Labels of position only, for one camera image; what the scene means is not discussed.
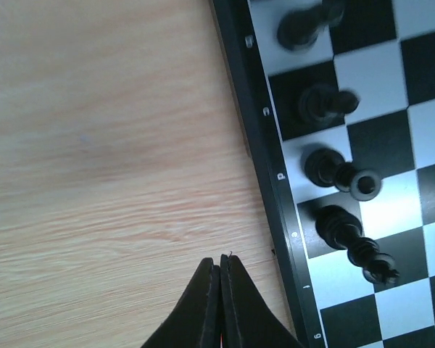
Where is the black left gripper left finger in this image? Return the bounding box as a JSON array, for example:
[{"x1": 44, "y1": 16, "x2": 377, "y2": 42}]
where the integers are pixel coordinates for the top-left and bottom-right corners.
[{"x1": 143, "y1": 257, "x2": 220, "y2": 348}]

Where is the black chess queen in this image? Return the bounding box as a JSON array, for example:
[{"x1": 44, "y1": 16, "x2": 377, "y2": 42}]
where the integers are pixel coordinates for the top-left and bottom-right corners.
[{"x1": 304, "y1": 147, "x2": 382, "y2": 202}]

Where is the black white chess board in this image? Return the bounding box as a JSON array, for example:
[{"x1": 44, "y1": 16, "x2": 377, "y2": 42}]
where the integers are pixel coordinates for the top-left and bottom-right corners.
[{"x1": 211, "y1": 1, "x2": 435, "y2": 347}]

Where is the black chess king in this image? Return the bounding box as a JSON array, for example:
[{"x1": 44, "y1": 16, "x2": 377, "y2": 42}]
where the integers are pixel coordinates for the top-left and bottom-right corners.
[{"x1": 315, "y1": 204, "x2": 400, "y2": 285}]

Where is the black chess bishop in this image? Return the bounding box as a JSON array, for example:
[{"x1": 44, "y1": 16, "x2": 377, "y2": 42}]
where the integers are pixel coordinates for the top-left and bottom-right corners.
[{"x1": 298, "y1": 83, "x2": 360, "y2": 126}]

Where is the black chess knight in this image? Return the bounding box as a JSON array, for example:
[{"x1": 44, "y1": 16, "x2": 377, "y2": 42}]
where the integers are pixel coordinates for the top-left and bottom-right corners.
[{"x1": 277, "y1": 1, "x2": 346, "y2": 51}]

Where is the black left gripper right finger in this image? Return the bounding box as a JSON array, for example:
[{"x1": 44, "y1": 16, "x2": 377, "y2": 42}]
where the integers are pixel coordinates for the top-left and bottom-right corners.
[{"x1": 220, "y1": 254, "x2": 302, "y2": 348}]

